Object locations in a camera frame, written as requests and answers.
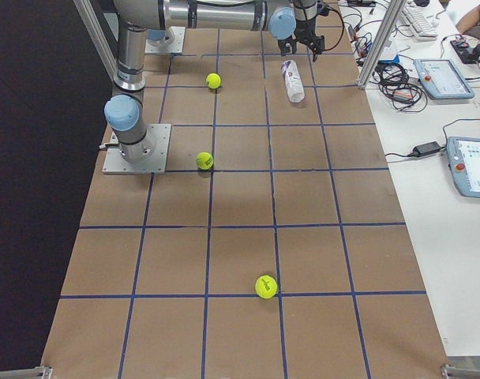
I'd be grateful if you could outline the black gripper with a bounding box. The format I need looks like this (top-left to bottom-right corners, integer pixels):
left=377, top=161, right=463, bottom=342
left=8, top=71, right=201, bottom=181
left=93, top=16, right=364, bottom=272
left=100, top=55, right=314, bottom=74
left=278, top=0, right=329, bottom=62

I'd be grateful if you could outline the clear tennis ball can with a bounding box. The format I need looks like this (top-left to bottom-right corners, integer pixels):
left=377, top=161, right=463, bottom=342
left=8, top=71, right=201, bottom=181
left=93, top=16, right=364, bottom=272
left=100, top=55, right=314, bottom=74
left=281, top=60, right=305, bottom=103

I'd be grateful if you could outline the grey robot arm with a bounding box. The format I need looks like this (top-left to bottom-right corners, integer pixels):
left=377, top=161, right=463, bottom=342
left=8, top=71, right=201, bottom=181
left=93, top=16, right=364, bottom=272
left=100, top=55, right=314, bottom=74
left=103, top=1, right=327, bottom=174

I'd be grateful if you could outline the tennis ball near arm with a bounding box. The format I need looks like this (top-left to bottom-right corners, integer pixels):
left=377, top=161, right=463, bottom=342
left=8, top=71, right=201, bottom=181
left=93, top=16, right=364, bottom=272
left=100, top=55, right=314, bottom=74
left=205, top=73, right=222, bottom=89

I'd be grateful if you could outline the centre tennis ball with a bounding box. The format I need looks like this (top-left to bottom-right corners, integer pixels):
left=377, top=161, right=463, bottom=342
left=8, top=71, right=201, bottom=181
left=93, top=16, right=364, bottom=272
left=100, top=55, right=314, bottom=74
left=196, top=152, right=214, bottom=171

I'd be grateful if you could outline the tennis ball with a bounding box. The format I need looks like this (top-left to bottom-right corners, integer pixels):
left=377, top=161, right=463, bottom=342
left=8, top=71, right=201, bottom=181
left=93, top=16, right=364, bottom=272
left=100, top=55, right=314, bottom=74
left=196, top=152, right=214, bottom=171
left=255, top=275, right=279, bottom=299

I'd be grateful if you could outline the far right side tennis ball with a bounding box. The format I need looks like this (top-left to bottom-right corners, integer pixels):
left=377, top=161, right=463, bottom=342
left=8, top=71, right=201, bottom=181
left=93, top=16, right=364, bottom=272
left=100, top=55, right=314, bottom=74
left=255, top=275, right=279, bottom=299

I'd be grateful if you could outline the white keyboard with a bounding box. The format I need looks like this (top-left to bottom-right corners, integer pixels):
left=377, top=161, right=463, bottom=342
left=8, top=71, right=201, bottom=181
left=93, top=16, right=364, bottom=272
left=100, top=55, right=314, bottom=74
left=399, top=6, right=438, bottom=41

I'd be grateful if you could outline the upper teach pendant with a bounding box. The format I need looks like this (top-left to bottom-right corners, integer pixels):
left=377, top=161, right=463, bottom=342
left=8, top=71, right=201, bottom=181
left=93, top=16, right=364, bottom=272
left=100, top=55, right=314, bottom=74
left=414, top=59, right=475, bottom=100

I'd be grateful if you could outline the teach pendant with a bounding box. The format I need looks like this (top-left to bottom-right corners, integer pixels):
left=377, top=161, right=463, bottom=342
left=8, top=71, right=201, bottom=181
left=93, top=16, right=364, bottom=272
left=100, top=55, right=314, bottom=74
left=414, top=59, right=475, bottom=100
left=446, top=137, right=480, bottom=198

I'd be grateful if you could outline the black power adapter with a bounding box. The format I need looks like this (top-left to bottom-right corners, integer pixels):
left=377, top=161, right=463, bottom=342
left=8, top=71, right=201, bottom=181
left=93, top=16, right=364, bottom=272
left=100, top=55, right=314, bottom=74
left=411, top=141, right=442, bottom=157

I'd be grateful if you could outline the lower teach pendant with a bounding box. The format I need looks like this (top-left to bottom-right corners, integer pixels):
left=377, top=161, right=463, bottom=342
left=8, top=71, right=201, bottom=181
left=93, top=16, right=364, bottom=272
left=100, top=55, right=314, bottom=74
left=446, top=137, right=480, bottom=198

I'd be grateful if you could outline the bundle of black cables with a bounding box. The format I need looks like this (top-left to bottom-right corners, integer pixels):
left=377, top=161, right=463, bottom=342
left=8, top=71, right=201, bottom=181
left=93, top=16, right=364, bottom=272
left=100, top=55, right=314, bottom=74
left=372, top=62, right=429, bottom=114

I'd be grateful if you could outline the aluminium frame post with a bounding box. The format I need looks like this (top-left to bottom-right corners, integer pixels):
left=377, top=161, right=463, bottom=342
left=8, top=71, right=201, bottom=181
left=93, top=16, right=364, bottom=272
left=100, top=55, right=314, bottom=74
left=357, top=0, right=406, bottom=89

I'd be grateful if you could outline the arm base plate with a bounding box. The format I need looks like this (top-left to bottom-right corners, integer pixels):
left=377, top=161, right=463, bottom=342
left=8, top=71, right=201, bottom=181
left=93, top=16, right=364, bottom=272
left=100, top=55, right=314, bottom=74
left=100, top=124, right=171, bottom=174
left=145, top=26, right=186, bottom=55

